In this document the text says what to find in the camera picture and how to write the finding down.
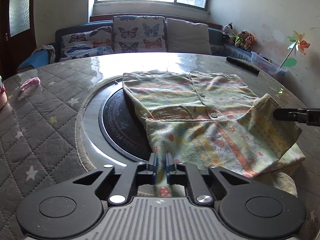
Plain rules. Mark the black round stove plate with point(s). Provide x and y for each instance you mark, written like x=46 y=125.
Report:
x=120 y=130

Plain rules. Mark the large butterfly print cushion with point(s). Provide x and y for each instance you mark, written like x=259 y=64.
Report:
x=138 y=33

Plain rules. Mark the plain beige cushion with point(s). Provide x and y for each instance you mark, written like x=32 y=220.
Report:
x=187 y=36

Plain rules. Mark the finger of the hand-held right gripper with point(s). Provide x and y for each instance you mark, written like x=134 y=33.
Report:
x=287 y=114

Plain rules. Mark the black remote control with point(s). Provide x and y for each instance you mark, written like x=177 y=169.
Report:
x=242 y=64

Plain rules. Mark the orange fox plush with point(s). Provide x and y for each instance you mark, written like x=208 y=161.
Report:
x=248 y=42

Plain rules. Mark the clear plastic storage box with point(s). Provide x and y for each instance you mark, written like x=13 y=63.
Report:
x=265 y=63

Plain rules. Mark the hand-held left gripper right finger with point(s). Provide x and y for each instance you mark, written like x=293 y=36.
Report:
x=168 y=165

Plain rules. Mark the black and white cow plush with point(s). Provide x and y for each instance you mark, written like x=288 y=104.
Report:
x=228 y=30

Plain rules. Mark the grey cloth on sofa arm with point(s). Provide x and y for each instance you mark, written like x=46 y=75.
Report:
x=46 y=52

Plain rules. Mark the dark wooden door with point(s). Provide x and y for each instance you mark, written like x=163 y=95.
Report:
x=17 y=17

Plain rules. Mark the pink plastic hair clip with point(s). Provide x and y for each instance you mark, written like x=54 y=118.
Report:
x=30 y=83

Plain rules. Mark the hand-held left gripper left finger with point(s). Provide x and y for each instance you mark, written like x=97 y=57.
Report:
x=155 y=165

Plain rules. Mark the red and pink object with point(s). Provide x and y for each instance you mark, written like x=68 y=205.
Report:
x=2 y=92

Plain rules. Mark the small butterfly print cushion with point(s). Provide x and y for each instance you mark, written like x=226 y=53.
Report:
x=85 y=43

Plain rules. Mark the colourful pinwheel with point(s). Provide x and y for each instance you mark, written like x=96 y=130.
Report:
x=298 y=45

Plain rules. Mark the brown bear plush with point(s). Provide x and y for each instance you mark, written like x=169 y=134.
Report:
x=240 y=38

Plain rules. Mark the yellow-green floral child's garment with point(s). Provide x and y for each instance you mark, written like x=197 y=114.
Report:
x=200 y=120

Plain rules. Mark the blue sofa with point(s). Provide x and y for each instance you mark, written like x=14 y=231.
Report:
x=215 y=38

